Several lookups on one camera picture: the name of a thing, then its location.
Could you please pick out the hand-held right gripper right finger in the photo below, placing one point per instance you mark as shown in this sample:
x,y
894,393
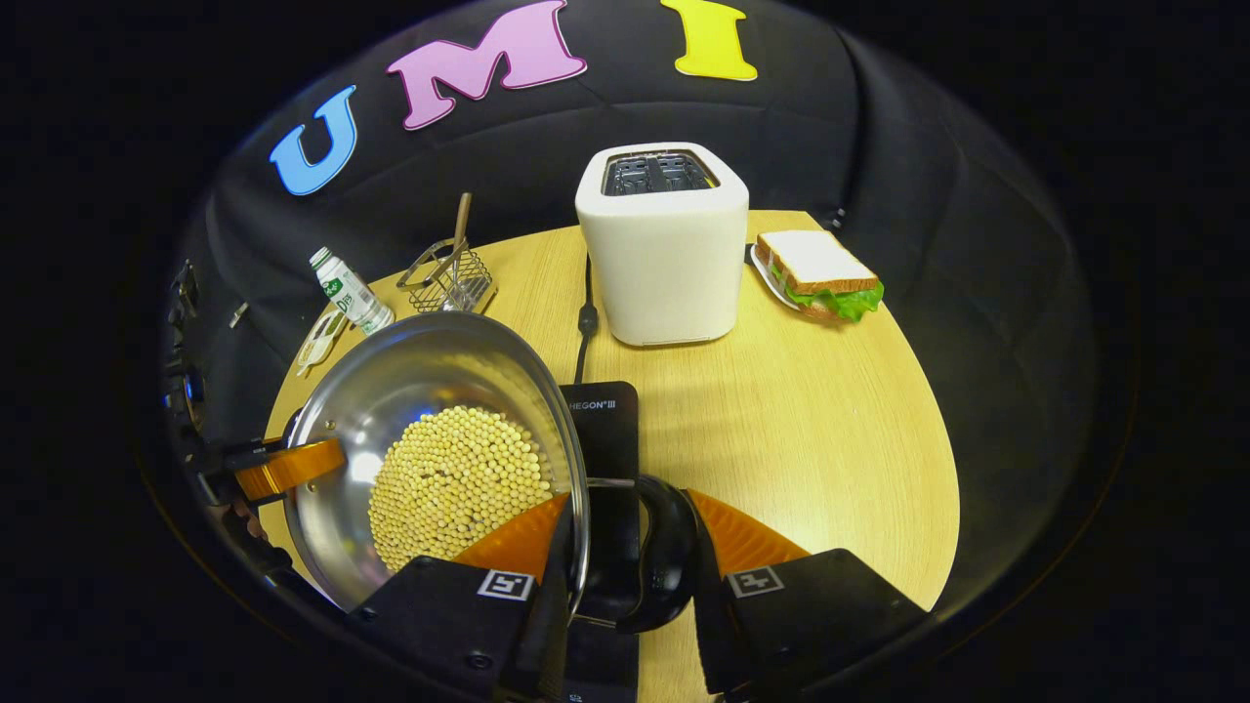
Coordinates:
x,y
713,615

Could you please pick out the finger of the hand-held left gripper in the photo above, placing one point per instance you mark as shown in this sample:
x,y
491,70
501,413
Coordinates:
x,y
293,467

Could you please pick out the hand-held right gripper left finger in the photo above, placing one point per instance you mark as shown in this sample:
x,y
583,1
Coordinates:
x,y
552,625

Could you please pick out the pile of soybeans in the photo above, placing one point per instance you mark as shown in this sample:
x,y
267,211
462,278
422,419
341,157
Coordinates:
x,y
449,478

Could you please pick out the black induction cooktop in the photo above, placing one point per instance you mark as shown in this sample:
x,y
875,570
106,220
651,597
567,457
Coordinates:
x,y
610,439

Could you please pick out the silver clip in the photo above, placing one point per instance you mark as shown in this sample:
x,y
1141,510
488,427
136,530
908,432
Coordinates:
x,y
238,314

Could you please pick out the divided white snack plate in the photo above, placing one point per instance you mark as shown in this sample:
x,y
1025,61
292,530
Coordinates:
x,y
320,342

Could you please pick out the white drink bottle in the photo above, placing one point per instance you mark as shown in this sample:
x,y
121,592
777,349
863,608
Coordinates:
x,y
352,293

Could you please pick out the white sandwich plate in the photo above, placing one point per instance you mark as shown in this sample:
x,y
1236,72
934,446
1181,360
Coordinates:
x,y
763,276

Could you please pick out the white toaster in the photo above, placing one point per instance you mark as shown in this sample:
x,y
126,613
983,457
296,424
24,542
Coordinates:
x,y
664,264

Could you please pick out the lettuce sandwich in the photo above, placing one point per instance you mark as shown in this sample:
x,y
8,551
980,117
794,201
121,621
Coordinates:
x,y
815,259

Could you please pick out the black backdrop cloth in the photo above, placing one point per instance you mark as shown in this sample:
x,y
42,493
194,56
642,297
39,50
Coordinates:
x,y
928,146

